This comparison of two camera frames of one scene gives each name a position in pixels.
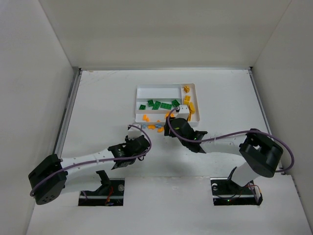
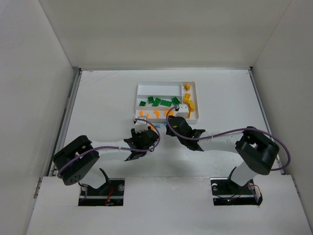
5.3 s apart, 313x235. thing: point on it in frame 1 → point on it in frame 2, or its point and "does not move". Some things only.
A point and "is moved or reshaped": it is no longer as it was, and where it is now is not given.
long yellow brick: x=190 y=115 is moved or reshaped
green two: x=156 y=105 is moved or reshaped
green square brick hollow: x=142 y=107 is moved or reshaped
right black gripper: x=171 y=124 does not move
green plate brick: x=167 y=106 is moved or reshaped
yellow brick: x=192 y=107 does not move
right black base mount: x=225 y=193 does not move
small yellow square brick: x=187 y=89 is moved or reshaped
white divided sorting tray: x=154 y=103 does not move
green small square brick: x=150 y=103 is moved or reshaped
